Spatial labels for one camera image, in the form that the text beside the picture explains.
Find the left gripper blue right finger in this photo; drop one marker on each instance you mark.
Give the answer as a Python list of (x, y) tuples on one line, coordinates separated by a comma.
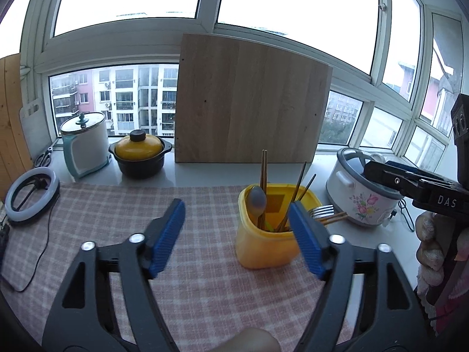
[(312, 239)]

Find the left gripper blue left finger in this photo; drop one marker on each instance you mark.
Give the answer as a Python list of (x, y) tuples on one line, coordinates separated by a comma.
[(162, 235)]

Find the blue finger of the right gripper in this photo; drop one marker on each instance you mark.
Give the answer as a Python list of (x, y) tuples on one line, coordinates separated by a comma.
[(414, 170), (389, 176)]

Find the short red chopstick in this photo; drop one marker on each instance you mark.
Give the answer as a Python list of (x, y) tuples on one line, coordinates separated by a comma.
[(335, 219)]

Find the silver metal fork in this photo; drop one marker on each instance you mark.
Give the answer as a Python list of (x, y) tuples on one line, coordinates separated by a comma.
[(322, 212)]

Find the silver metal spoon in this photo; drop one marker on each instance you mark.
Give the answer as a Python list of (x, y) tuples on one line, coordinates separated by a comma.
[(256, 204)]

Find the brown red chopstick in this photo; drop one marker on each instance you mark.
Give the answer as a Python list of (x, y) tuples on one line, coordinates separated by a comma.
[(262, 181)]

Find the red wooden chopstick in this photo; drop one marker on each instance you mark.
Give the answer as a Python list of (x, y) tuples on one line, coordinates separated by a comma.
[(307, 186)]

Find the green plastic spoon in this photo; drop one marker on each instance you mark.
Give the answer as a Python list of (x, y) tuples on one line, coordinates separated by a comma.
[(268, 227)]

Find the right hand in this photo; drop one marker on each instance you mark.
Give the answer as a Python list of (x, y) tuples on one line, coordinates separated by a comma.
[(432, 230)]

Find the left hand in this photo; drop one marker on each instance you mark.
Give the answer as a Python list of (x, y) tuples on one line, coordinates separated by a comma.
[(250, 340)]

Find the white floral slow cooker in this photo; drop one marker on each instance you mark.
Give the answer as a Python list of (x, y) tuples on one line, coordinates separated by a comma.
[(366, 203)]

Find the yellow plastic utensil container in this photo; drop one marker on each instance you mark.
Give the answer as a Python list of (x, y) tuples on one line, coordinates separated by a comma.
[(259, 249)]

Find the pink plaid tablecloth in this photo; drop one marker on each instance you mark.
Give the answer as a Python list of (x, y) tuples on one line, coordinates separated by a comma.
[(204, 294)]

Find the black pot yellow lid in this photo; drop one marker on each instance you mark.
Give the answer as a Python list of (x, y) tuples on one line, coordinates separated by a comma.
[(140, 155)]

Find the pink jacket sleeve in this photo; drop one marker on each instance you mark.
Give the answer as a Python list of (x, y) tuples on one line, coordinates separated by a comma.
[(446, 313)]

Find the white teal electric cooker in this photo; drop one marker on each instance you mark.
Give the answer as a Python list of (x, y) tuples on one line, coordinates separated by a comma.
[(85, 144)]

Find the black scissors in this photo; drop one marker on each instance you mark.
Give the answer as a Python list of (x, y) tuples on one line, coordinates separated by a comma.
[(44, 159)]

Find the large light wooden board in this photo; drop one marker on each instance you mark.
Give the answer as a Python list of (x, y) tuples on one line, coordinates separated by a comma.
[(235, 98)]

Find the pine wooden board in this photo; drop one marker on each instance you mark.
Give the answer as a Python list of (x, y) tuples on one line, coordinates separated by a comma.
[(15, 156)]

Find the white plastic cutting board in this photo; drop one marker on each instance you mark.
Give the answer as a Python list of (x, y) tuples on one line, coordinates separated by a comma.
[(35, 127)]

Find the white ring light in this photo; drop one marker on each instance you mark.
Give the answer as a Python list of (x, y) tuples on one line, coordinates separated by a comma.
[(31, 195)]

